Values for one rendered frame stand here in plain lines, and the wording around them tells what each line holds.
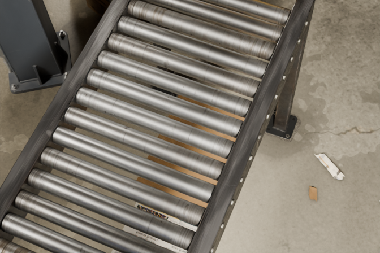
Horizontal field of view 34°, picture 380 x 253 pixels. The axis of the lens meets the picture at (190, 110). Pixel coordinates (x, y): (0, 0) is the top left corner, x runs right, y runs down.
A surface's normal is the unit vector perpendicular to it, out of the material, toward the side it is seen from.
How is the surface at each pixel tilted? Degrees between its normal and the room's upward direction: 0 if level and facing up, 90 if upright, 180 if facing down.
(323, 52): 0
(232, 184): 0
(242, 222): 0
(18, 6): 90
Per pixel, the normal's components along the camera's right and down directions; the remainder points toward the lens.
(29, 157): -0.04, -0.47
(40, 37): 0.19, 0.86
